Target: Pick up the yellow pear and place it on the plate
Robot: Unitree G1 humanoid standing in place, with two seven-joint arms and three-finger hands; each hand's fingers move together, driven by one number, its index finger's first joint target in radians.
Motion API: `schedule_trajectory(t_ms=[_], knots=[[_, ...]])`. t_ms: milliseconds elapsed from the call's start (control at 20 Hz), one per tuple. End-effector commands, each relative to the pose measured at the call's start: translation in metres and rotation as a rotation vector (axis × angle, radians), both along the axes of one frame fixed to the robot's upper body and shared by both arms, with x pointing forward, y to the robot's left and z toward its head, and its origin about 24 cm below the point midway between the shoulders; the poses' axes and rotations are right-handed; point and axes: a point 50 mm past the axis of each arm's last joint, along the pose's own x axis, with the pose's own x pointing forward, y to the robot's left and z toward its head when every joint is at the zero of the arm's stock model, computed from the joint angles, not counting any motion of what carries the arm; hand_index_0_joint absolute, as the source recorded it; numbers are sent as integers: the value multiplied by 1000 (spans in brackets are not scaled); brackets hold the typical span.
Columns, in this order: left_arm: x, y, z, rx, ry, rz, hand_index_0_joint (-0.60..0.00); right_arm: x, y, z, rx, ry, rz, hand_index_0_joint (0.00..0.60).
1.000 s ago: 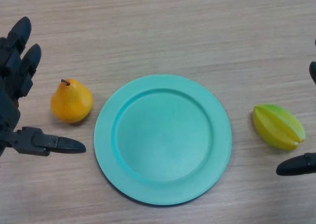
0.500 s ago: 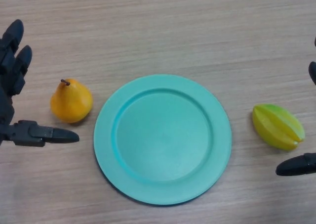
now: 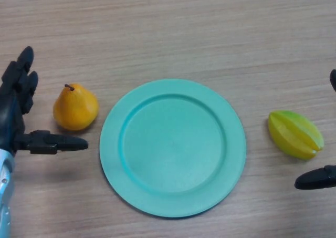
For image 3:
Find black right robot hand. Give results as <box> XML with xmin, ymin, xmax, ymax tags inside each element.
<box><xmin>294</xmin><ymin>69</ymin><xmax>336</xmax><ymax>191</ymax></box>

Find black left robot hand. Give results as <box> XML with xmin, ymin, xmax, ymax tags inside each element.
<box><xmin>0</xmin><ymin>46</ymin><xmax>89</xmax><ymax>157</ymax></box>

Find yellow orange pear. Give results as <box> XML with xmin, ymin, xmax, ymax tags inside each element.
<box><xmin>52</xmin><ymin>84</ymin><xmax>99</xmax><ymax>131</ymax></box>

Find green round plate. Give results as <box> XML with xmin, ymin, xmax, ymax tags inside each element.
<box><xmin>99</xmin><ymin>78</ymin><xmax>247</xmax><ymax>219</ymax></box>

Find yellow green starfruit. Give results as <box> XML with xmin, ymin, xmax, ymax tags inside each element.
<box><xmin>267</xmin><ymin>110</ymin><xmax>325</xmax><ymax>161</ymax></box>

